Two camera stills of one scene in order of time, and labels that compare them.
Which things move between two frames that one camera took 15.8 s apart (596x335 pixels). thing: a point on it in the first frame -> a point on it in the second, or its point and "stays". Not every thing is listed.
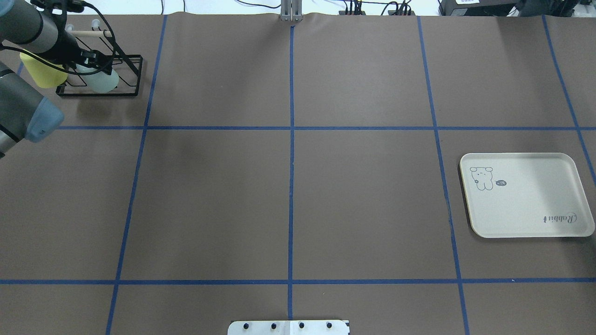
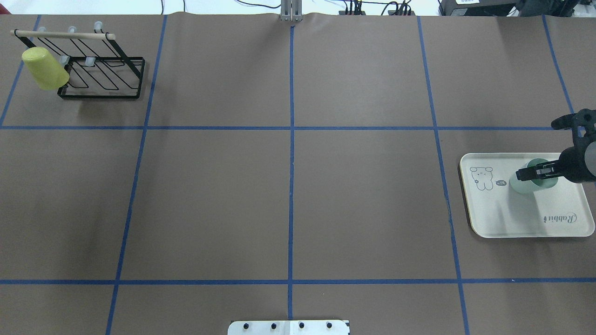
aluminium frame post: x=291 y=10 stays
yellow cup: x=45 y=75 stays
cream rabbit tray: x=525 y=195 stays
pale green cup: x=99 y=82 -> x=528 y=186
